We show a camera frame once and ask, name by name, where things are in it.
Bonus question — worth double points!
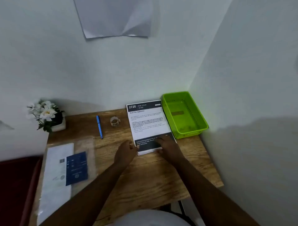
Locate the person's left hand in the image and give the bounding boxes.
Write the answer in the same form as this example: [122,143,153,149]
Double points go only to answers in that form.
[114,140,138,167]

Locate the person's right hand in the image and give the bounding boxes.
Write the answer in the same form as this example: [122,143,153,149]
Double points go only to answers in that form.
[155,134,186,164]

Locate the white printed book black bands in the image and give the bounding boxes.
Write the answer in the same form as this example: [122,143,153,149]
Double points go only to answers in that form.
[126,100,177,156]

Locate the person's left forearm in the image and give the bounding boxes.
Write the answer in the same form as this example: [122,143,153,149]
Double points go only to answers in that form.
[46,161,132,226]

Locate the person's right forearm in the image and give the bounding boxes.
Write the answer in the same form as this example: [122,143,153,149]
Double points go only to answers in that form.
[168,156,261,226]

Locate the green plastic basket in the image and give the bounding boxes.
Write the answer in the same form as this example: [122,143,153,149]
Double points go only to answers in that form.
[162,91,209,140]

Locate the blue pen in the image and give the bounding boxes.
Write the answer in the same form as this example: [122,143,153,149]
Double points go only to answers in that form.
[96,115,103,140]

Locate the clear plastic film sheet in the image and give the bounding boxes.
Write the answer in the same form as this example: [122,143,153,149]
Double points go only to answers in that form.
[29,137,98,226]

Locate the dark blue booklet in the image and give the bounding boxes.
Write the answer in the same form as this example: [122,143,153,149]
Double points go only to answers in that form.
[65,151,89,186]

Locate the person's white clothing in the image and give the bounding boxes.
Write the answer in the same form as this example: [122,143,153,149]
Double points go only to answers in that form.
[111,209,194,226]

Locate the small white flower pot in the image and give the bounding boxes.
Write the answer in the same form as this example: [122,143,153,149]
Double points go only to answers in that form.
[50,119,66,132]

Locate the white backing paper sheet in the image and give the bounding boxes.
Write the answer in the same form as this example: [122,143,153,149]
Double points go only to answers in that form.
[37,143,75,225]

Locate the white artificial flowers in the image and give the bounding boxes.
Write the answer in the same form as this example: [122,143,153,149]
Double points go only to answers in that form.
[26,100,65,133]

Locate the dark red chair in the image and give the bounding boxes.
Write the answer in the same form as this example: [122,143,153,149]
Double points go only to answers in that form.
[0,156,44,226]

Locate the black metal table frame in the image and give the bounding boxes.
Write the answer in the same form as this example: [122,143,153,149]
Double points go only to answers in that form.
[161,200,206,226]

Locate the grey sheet on wall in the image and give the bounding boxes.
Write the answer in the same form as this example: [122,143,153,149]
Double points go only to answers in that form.
[74,0,154,39]

